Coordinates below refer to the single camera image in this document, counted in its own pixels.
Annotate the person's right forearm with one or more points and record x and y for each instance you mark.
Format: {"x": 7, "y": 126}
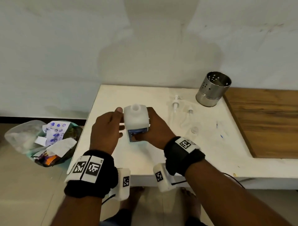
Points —
{"x": 232, "y": 198}

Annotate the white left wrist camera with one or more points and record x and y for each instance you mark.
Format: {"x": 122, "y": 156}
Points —
{"x": 122, "y": 186}

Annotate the person's right foot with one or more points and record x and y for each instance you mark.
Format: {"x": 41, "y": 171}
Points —
{"x": 191, "y": 202}

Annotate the person's left leg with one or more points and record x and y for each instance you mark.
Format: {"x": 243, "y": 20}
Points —
{"x": 118, "y": 218}

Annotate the person's leg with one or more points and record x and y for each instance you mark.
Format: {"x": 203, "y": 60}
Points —
{"x": 118, "y": 218}
{"x": 195, "y": 222}

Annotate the perforated steel utensil holder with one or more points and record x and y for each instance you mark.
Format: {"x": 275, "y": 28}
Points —
{"x": 211, "y": 93}

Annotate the white pump dispenser head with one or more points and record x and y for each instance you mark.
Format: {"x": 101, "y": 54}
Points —
{"x": 176, "y": 103}

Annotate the small clear bottle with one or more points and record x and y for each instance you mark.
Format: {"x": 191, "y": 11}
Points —
{"x": 195, "y": 133}

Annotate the large white bottle blue label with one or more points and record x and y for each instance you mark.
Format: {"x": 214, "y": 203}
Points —
{"x": 136, "y": 118}

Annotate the person's left forearm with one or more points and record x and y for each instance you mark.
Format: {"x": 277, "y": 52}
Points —
{"x": 76, "y": 211}

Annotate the wooden board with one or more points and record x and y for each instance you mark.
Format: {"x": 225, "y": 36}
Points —
{"x": 267, "y": 121}

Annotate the person's right hand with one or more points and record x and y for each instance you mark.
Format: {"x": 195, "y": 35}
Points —
{"x": 158, "y": 132}

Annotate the person's right leg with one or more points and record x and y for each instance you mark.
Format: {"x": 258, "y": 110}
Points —
{"x": 195, "y": 222}

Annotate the white paper with blue prints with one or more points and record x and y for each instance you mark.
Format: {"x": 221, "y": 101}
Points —
{"x": 55, "y": 132}

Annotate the orange wrapper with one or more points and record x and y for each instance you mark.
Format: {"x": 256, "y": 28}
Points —
{"x": 50, "y": 160}

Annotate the small white spray cap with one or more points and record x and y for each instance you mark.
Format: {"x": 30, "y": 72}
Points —
{"x": 191, "y": 110}

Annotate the black right wristband with markers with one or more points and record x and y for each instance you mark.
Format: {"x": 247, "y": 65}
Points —
{"x": 184, "y": 156}

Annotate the white marker cube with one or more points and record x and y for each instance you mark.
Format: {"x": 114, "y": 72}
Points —
{"x": 161, "y": 178}

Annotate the white tissue paper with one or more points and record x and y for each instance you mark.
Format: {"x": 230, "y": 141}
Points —
{"x": 62, "y": 145}

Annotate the teal waste bin with trash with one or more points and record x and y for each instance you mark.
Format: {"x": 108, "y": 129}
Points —
{"x": 21, "y": 137}

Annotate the person's left hand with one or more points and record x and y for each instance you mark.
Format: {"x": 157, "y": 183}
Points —
{"x": 104, "y": 132}

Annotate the black wristband with markers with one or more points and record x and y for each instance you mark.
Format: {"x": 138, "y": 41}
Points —
{"x": 184, "y": 156}
{"x": 93, "y": 177}

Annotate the black left wristband with markers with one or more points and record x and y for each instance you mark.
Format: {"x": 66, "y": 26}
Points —
{"x": 93, "y": 177}

